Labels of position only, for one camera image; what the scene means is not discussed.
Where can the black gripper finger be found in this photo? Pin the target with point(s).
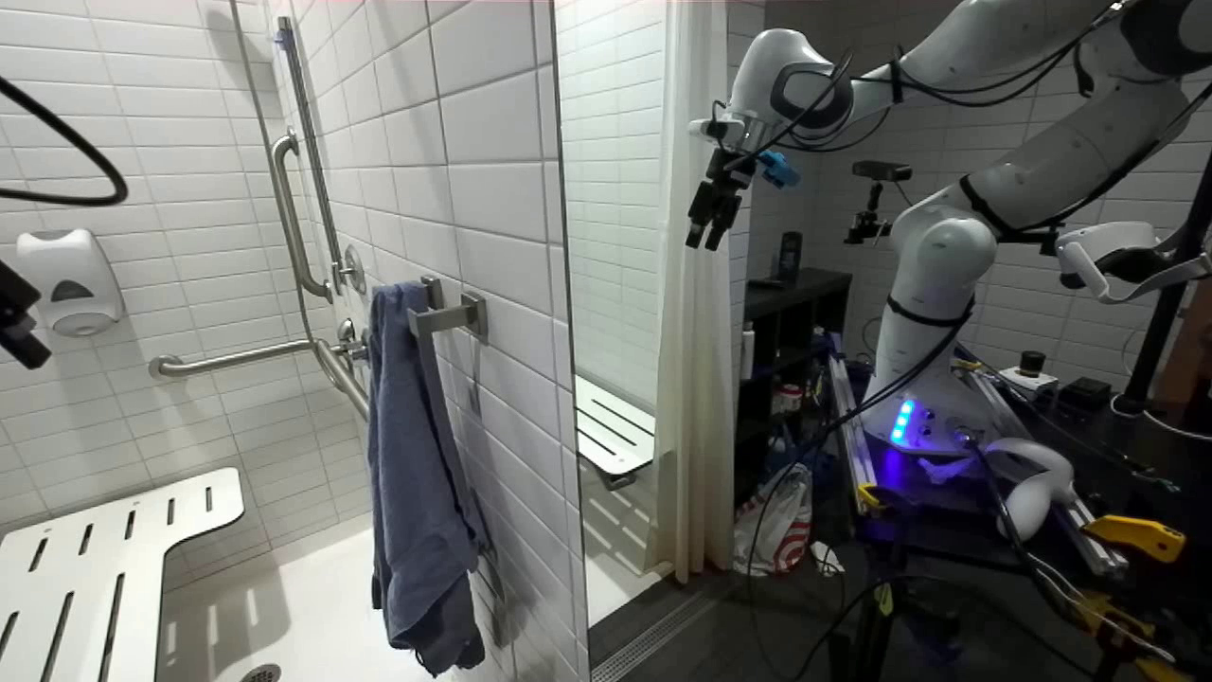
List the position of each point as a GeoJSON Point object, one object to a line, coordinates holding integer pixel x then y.
{"type": "Point", "coordinates": [697, 221]}
{"type": "Point", "coordinates": [721, 224]}

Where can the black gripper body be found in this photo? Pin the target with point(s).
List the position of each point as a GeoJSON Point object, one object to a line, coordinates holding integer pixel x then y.
{"type": "Point", "coordinates": [724, 183]}

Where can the white shower curtain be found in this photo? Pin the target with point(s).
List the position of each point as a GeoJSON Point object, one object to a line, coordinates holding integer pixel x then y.
{"type": "Point", "coordinates": [694, 315]}

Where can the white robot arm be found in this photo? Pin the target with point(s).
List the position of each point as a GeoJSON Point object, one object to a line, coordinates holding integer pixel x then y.
{"type": "Point", "coordinates": [945, 242]}

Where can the white folding shower seat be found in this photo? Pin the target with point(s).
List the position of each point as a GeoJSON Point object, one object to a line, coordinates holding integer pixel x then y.
{"type": "Point", "coordinates": [79, 595]}

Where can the black shelf cabinet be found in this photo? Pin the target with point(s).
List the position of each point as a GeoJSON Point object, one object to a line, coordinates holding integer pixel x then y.
{"type": "Point", "coordinates": [777, 344]}

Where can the white red bag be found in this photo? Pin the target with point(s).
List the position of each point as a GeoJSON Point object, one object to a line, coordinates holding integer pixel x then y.
{"type": "Point", "coordinates": [772, 525]}

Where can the chrome lower valve knob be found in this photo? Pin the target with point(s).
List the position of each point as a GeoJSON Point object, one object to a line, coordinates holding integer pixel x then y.
{"type": "Point", "coordinates": [348, 343]}

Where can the blue hanging towel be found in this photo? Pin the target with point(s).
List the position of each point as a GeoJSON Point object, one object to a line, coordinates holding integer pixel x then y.
{"type": "Point", "coordinates": [420, 509]}

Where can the vertical metal grab bar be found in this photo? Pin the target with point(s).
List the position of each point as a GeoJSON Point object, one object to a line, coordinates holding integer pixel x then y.
{"type": "Point", "coordinates": [289, 221]}

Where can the yellow clamp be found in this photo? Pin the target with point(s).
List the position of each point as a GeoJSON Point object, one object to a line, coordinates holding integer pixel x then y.
{"type": "Point", "coordinates": [1141, 534]}

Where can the horizontal metal grab bar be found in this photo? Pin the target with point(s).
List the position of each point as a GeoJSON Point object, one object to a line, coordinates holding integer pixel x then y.
{"type": "Point", "coordinates": [180, 365]}

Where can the white soap dispenser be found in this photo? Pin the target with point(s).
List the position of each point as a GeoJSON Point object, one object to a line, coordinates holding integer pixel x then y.
{"type": "Point", "coordinates": [77, 283]}

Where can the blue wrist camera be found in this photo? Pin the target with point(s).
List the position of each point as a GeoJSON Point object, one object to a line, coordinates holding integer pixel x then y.
{"type": "Point", "coordinates": [777, 168]}

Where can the black camera on stand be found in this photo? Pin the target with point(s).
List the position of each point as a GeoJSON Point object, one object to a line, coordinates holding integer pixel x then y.
{"type": "Point", "coordinates": [878, 175]}

